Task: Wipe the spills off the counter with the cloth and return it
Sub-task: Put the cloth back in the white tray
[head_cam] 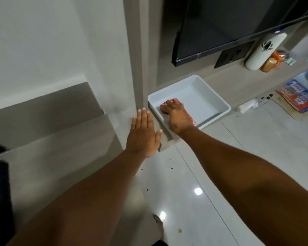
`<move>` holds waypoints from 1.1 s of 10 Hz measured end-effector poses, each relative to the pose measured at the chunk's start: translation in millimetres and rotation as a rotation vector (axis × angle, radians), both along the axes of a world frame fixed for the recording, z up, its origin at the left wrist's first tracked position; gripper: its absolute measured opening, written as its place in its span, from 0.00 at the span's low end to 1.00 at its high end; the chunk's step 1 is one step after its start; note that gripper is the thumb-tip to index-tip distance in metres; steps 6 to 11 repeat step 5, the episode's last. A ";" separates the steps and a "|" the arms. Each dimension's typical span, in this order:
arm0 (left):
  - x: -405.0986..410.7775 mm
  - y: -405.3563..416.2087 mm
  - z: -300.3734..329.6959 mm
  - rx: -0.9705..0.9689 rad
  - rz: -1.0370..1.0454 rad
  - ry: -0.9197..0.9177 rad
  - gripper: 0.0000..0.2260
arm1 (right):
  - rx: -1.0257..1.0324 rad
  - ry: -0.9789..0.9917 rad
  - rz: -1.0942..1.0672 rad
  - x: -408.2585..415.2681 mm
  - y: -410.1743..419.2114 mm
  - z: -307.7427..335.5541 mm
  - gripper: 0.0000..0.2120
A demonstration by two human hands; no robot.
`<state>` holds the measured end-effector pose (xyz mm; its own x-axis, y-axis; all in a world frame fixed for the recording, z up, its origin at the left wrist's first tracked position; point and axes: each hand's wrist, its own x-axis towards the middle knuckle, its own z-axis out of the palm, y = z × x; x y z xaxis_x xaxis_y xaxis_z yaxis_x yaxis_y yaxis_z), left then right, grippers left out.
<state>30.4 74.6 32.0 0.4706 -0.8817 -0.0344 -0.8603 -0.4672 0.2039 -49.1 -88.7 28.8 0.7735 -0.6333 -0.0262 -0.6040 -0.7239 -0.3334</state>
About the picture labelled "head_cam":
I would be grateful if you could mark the person's right hand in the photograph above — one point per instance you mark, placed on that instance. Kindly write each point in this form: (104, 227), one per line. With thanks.
(178, 117)

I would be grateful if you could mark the person's left hand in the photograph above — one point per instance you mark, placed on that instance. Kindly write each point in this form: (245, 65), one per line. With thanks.
(142, 135)

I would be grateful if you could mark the person's left middle finger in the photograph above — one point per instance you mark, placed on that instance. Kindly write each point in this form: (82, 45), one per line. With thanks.
(144, 119)

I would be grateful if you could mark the person's left thumb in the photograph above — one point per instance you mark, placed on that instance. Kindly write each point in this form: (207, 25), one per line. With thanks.
(159, 134)

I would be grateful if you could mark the person's left little finger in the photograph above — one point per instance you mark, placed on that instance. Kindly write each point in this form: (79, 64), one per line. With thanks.
(133, 124)

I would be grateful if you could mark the person's right fingers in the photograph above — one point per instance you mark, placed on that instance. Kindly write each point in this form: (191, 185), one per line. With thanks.
(169, 105)

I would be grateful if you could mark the red patterned cleaning cloth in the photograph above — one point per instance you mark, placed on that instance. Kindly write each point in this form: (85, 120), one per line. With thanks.
(191, 119)

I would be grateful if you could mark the person's right forearm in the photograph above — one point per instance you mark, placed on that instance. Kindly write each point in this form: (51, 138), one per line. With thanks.
(249, 184)

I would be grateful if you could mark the person's left forearm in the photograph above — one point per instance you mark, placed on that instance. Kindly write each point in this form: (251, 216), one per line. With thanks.
(87, 199)

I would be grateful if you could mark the white rectangular plastic tray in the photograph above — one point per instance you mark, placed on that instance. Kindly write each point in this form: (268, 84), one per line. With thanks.
(208, 102)

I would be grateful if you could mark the crumpled white tissue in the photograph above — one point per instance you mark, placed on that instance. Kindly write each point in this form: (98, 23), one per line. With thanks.
(247, 106)

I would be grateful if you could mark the person's foot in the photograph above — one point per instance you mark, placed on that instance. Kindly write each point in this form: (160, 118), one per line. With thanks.
(159, 222)

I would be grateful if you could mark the black flat television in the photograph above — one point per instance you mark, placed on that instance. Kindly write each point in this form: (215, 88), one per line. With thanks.
(220, 23)

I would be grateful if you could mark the white bottle with black emblem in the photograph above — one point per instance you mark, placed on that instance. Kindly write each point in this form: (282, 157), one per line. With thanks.
(264, 51)

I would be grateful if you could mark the amber jar with orange wrap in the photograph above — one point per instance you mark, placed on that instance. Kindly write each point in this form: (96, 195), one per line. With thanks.
(270, 63)

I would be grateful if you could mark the brown paper sheet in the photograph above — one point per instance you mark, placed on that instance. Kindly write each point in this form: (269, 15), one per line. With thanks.
(288, 111)

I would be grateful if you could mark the small green and white packet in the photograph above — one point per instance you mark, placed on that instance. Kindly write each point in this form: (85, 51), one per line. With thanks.
(290, 61)

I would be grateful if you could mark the blue and red printed leaflet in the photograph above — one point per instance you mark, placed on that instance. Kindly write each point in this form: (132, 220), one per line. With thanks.
(299, 96)

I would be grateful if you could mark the black wall socket panel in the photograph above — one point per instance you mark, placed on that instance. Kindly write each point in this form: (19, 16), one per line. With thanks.
(233, 55)

